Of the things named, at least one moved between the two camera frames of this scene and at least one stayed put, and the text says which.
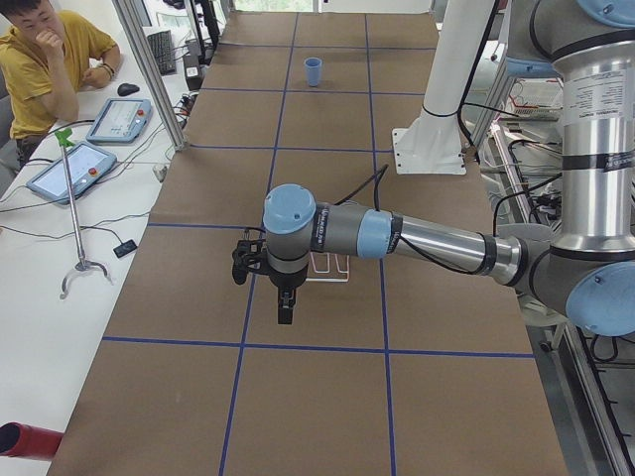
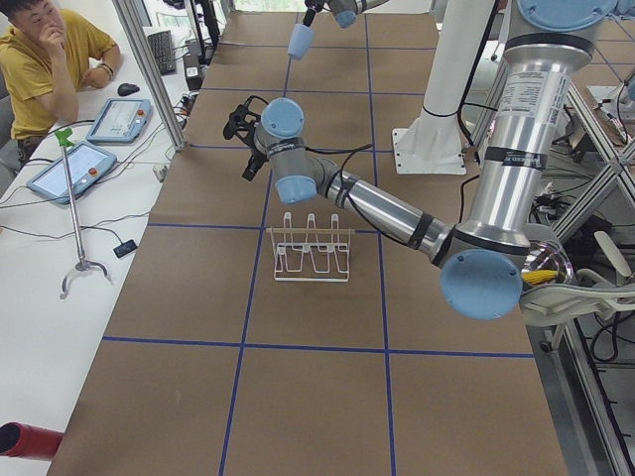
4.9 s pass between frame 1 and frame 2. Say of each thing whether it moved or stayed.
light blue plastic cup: moved
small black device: stayed
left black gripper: moved
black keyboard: stayed
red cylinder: stayed
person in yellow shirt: stayed
